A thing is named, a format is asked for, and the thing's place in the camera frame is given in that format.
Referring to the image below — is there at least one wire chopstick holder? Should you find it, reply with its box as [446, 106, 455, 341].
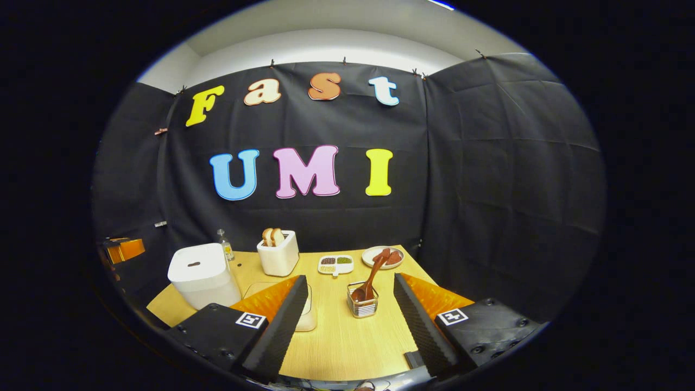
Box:
[347, 281, 380, 319]

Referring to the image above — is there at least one brown wooden spoon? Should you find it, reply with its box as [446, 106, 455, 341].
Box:
[351, 254, 391, 302]

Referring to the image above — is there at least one white round plate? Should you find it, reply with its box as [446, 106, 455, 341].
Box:
[362, 245, 405, 270]

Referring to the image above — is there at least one white toaster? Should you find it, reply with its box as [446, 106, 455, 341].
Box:
[257, 230, 300, 278]

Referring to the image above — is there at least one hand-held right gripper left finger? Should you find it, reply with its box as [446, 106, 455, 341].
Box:
[166, 274, 309, 384]

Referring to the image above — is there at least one white rice cooker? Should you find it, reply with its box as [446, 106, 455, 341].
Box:
[167, 243, 242, 311]

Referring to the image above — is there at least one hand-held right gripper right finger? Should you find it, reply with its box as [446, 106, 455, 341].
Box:
[394, 273, 545, 379]

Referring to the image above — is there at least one small glass bottle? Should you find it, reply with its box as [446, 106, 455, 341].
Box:
[217, 229, 235, 262]

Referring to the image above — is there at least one white tray of rice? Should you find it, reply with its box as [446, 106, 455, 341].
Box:
[242, 281, 318, 332]

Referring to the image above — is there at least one white divided bean dish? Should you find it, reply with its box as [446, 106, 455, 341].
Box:
[318, 255, 355, 278]

